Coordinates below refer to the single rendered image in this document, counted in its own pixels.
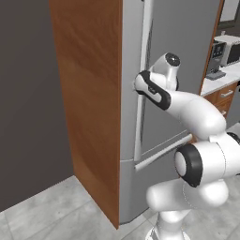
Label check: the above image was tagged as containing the wooden fridge side panel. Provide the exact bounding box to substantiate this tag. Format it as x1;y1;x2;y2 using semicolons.
48;0;124;231

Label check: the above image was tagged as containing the grey fridge door narrow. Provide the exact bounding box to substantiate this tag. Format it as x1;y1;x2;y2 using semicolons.
119;0;148;163

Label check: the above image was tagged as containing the grey fridge bottom drawer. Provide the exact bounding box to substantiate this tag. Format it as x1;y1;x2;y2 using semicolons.
118;134;202;225

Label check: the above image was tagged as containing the grey fridge door wide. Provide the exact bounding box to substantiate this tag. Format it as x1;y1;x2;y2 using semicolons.
141;0;221;156

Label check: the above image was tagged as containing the wooden panel strip beside fridge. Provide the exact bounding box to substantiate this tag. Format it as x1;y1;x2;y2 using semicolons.
199;0;226;96

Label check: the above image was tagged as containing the wooden drawer front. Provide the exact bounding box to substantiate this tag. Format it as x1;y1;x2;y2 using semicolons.
217;96;236;119
215;82;240;101

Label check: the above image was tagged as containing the grey black coffee machine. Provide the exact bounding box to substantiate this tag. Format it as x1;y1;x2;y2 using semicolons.
205;40;228;81

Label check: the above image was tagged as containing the white microwave oven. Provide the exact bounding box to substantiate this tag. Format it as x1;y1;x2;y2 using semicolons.
214;34;240;68

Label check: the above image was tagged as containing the white fridge drawer handle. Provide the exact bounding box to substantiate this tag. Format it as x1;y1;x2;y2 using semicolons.
134;133;194;173

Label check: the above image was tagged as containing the white vertical fridge door handle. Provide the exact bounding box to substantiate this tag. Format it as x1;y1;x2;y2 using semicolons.
133;0;155;162

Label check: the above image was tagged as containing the white wall cupboard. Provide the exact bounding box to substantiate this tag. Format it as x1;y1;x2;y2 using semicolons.
219;0;240;23

